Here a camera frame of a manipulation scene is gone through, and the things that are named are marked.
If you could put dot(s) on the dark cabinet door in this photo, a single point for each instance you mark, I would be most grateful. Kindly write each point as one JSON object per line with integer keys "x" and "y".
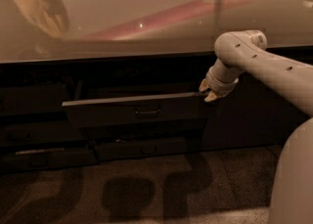
{"x": 251, "y": 115}

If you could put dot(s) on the dark drawer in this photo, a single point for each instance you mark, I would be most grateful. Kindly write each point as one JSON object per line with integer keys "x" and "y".
{"x": 38, "y": 133}
{"x": 111, "y": 106}
{"x": 138, "y": 130}
{"x": 146, "y": 148}
{"x": 32, "y": 99}
{"x": 12, "y": 163}

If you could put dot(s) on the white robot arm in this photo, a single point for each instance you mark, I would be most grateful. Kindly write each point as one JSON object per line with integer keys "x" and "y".
{"x": 245, "y": 51}

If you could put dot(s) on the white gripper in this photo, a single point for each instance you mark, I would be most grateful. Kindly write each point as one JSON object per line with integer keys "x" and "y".
{"x": 220, "y": 85}

